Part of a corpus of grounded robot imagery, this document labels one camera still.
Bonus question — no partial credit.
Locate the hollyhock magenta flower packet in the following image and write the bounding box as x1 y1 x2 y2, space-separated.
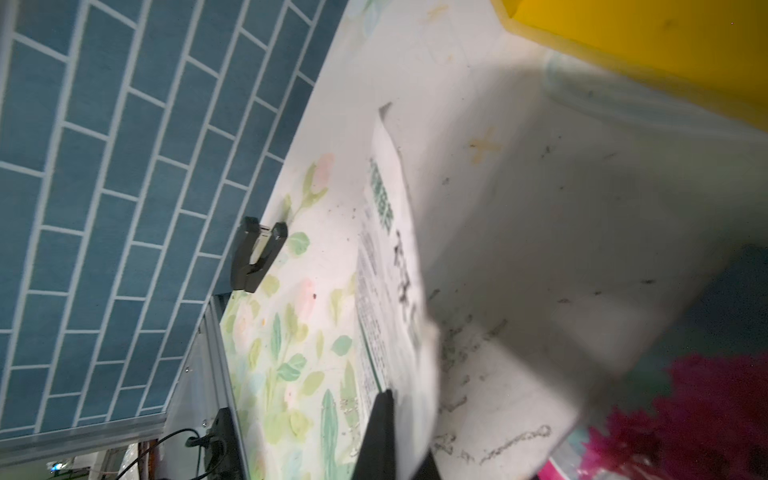
535 350 767 479

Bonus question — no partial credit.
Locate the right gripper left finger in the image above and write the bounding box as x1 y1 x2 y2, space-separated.
351 390 396 480

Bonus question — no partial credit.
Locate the yellow wooden shelf unit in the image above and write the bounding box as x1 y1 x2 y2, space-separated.
492 1 767 130

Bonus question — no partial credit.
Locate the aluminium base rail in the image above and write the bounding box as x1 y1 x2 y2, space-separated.
1 296 249 479

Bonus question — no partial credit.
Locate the floral table mat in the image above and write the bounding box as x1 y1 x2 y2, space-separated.
221 1 556 479

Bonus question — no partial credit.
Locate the white text seed packet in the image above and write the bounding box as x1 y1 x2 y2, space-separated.
353 50 768 480

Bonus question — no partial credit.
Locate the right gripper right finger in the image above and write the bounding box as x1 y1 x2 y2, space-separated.
413 451 441 480

